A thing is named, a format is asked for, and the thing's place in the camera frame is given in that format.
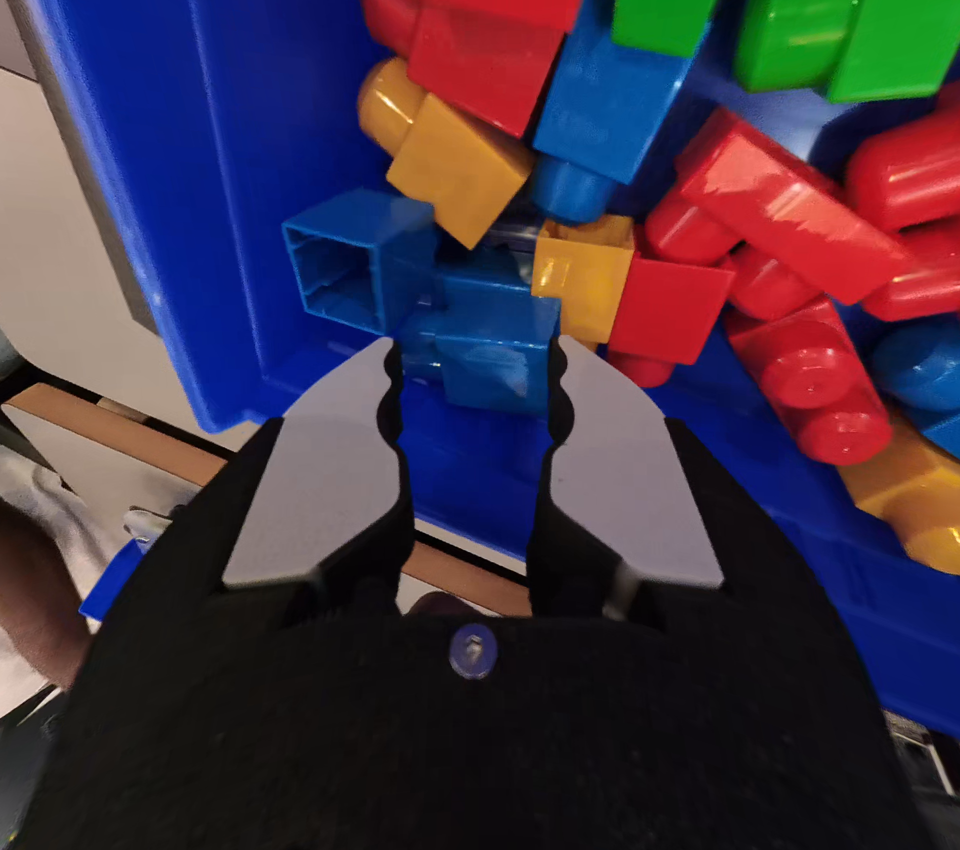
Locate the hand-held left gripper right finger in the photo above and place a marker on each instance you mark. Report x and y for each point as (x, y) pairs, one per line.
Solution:
(637, 490)

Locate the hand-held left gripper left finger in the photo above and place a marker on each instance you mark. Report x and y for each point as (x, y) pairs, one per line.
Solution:
(315, 490)

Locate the wooden table edge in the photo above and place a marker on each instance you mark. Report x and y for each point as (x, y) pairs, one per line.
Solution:
(112, 434)

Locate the blue plastic storage bin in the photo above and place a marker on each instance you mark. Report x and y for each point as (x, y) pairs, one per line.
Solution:
(112, 588)
(225, 115)

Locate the person's left hand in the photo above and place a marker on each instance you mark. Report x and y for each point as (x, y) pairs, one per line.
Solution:
(439, 604)

